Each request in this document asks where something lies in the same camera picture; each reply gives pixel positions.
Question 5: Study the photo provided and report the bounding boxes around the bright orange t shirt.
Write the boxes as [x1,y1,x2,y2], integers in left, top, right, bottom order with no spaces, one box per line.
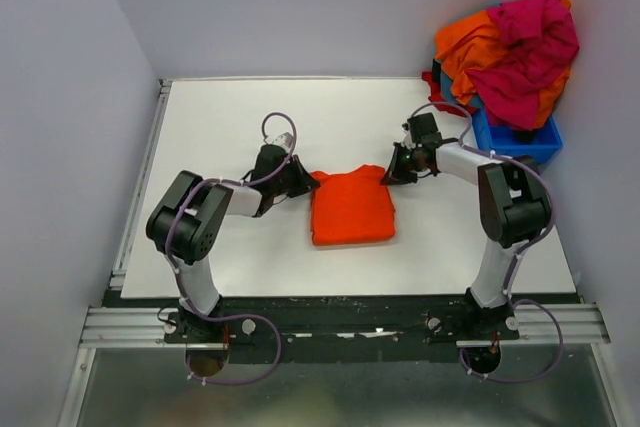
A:
[310,165,396,247]

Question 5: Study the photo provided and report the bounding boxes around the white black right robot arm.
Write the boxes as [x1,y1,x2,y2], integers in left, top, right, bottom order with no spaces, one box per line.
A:
[381,113,554,339]

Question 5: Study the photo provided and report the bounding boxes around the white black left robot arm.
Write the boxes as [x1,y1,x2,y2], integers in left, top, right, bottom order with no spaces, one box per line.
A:
[146,144,320,342]

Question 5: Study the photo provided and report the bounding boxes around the red t shirt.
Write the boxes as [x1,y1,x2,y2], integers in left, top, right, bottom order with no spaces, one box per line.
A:
[422,71,463,117]

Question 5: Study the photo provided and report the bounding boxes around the teal blue t shirt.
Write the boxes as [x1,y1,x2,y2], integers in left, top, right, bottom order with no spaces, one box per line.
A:
[440,70,484,110]

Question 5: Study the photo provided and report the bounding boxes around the blue plastic bin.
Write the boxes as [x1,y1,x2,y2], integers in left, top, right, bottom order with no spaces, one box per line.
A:
[472,110,563,165]

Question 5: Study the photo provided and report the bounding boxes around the orange t shirt in pile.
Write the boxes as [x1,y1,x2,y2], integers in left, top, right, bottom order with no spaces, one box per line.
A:
[433,0,574,131]

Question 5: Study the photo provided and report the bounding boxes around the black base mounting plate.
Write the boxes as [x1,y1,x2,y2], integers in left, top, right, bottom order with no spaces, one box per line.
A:
[102,294,521,366]

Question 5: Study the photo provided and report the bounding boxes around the magenta t shirt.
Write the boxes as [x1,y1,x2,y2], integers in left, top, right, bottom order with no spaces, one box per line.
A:
[466,0,579,131]

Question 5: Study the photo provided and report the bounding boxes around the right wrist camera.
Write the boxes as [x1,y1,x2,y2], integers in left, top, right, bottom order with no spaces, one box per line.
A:
[401,122,415,150]

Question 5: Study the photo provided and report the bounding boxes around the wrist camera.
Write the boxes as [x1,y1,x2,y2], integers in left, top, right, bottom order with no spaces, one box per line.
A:
[269,132,295,151]
[401,122,415,150]

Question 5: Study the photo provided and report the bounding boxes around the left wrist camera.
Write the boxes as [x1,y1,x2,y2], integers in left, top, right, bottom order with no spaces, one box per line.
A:
[269,132,295,151]

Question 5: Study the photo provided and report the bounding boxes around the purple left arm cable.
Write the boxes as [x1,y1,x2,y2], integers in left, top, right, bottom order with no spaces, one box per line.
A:
[164,112,284,388]

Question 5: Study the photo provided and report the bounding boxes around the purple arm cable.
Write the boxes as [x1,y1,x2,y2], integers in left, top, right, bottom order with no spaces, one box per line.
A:
[403,101,565,383]
[164,112,284,388]

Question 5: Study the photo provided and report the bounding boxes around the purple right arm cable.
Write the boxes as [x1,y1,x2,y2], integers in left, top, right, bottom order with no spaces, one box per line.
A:
[403,101,565,383]

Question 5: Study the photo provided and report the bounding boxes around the aluminium extrusion rail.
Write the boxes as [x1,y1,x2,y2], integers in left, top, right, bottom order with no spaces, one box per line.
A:
[79,304,186,348]

